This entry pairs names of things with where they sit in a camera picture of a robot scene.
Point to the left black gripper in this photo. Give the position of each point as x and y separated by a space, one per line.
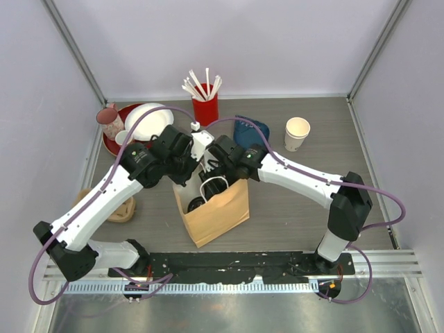
182 180

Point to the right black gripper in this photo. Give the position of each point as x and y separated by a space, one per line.
207 180

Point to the brown paper bag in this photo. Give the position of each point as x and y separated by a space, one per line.
218 215

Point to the black lid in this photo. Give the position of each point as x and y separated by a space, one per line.
195 203

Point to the stack of paper cups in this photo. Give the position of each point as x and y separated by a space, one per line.
296 130

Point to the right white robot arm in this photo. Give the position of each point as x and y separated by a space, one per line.
343 196

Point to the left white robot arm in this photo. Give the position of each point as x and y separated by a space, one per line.
67 240

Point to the blue leaf-shaped dish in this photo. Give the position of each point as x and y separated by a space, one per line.
244 133

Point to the white paper plate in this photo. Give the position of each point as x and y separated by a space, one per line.
152 124

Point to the red cylindrical straw holder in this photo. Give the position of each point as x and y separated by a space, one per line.
206 112

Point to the red round plate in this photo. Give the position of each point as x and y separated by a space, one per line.
111 146

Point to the bundle of wrapped straws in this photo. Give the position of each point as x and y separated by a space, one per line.
201 90

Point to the pink floral pitcher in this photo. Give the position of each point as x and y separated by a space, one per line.
110 121

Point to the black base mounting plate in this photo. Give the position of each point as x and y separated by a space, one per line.
275 267

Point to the small pink-handled mug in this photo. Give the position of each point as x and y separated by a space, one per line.
121 136

